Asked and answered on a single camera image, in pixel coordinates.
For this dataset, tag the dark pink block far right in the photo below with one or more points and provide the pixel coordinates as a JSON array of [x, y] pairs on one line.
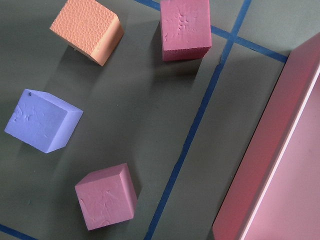
[[185, 29]]

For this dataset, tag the dark pink block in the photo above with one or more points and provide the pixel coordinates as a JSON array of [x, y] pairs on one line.
[[185, 29], [107, 196]]

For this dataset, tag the dark pink block near right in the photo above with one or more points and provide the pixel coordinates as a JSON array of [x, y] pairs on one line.
[[107, 196]]

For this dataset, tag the orange foam block right side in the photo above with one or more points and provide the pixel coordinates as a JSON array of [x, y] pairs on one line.
[[90, 28]]

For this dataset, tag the purple foam block right side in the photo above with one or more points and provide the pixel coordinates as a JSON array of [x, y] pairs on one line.
[[43, 120]]

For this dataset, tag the pink plastic tray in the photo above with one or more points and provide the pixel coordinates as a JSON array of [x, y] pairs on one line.
[[275, 193]]

